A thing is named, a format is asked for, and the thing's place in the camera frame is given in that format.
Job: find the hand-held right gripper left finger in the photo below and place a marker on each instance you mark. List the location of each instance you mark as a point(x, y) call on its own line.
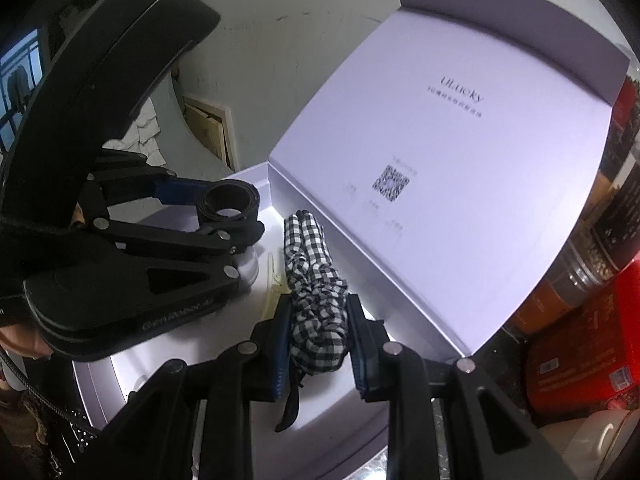
point(282, 350)

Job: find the red canister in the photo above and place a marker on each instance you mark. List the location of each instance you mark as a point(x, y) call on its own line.
point(590, 350)

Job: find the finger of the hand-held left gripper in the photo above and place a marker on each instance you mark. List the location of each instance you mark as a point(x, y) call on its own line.
point(220, 240)
point(175, 191)

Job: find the clear jar with dark contents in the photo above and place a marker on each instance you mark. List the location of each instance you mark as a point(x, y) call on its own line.
point(607, 195)

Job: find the white cup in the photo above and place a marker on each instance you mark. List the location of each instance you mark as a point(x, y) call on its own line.
point(585, 445)

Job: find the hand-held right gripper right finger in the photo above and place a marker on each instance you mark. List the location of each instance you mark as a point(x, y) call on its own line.
point(357, 340)

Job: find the white round case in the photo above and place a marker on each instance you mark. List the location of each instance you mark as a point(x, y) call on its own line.
point(248, 270)

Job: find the person's left hand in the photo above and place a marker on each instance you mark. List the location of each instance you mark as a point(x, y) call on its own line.
point(25, 342)

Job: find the clear jar with orange powder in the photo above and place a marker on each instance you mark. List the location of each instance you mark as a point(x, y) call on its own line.
point(550, 300)

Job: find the framed picture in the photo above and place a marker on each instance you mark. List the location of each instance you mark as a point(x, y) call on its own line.
point(210, 130)

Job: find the black white checkered scrunchie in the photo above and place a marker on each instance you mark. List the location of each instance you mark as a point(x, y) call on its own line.
point(310, 270)

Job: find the lilac gift box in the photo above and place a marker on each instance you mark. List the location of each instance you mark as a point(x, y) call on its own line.
point(450, 210)

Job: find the grey sofa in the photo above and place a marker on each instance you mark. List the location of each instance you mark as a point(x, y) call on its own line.
point(172, 120)

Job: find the black belt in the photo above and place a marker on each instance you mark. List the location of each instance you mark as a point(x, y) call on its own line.
point(205, 210)

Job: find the jar of red chilies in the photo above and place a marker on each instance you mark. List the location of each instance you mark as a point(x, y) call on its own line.
point(625, 110)

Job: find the barred window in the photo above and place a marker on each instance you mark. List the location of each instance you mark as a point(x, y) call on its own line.
point(20, 85)

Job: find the white cloth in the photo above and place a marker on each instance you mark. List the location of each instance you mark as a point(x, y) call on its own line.
point(145, 130)

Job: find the cream hair claw clip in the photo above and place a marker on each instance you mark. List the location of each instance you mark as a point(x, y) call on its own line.
point(272, 300)

